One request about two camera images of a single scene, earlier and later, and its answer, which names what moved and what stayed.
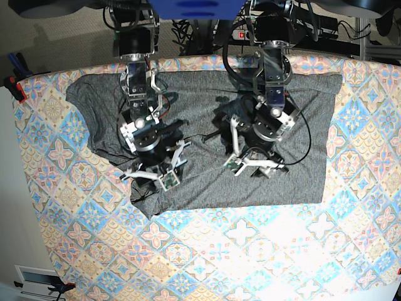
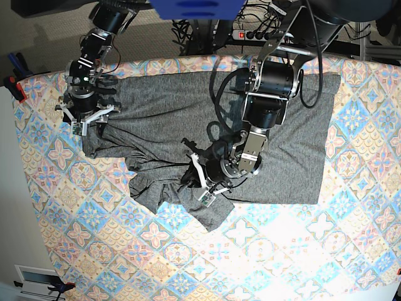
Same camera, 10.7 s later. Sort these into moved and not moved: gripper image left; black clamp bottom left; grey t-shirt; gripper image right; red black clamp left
Moved: gripper image left; grey t-shirt; gripper image right
Not moved: black clamp bottom left; red black clamp left
